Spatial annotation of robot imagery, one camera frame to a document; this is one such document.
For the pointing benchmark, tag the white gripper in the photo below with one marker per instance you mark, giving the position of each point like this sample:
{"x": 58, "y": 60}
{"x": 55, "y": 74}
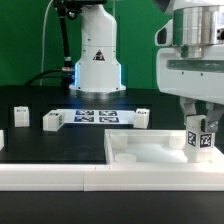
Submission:
{"x": 201, "y": 79}

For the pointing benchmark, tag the white square tabletop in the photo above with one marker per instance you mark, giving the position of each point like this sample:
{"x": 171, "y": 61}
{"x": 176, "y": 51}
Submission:
{"x": 152, "y": 146}

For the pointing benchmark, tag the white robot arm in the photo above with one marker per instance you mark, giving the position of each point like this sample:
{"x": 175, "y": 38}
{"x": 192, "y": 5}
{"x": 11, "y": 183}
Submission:
{"x": 197, "y": 24}

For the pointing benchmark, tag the white L-shaped obstacle fence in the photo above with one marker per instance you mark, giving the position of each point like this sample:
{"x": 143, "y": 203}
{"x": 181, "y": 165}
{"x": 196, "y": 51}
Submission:
{"x": 202, "y": 176}

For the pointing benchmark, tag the white tag base sheet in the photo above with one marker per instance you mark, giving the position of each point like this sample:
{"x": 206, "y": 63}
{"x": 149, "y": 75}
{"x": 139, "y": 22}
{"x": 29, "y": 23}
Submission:
{"x": 85, "y": 116}

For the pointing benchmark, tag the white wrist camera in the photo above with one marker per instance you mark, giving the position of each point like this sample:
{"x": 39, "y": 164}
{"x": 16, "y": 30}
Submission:
{"x": 164, "y": 36}

